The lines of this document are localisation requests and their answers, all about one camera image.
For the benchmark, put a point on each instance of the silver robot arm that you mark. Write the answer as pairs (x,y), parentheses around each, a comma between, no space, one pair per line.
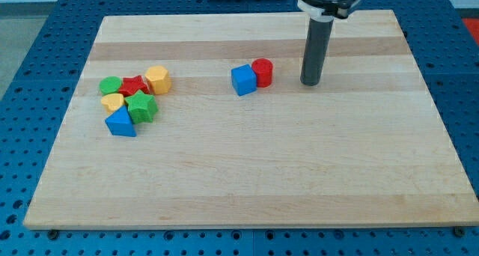
(327,10)

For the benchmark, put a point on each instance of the blue cube block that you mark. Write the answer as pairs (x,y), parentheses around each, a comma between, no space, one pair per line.
(244,80)

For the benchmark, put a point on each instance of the red cylinder block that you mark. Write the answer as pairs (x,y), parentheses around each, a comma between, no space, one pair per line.
(263,69)

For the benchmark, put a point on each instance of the yellow hexagon block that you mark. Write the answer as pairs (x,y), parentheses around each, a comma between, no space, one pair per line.
(158,79)

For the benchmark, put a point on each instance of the green star block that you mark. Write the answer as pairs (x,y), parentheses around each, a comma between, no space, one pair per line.
(141,107)

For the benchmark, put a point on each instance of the red star block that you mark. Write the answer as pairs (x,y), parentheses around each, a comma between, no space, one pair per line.
(130,85)

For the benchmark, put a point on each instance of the blue triangle block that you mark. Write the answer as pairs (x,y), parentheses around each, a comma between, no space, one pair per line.
(120,123)

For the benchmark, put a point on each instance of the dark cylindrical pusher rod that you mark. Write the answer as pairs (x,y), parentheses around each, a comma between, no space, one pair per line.
(316,45)

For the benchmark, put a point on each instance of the wooden board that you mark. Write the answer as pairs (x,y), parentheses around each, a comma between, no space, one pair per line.
(366,148)

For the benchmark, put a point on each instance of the yellow heart block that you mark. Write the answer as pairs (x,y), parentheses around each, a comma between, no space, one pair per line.
(112,102)

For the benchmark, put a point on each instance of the green cylinder block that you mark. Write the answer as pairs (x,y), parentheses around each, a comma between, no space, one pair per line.
(110,85)

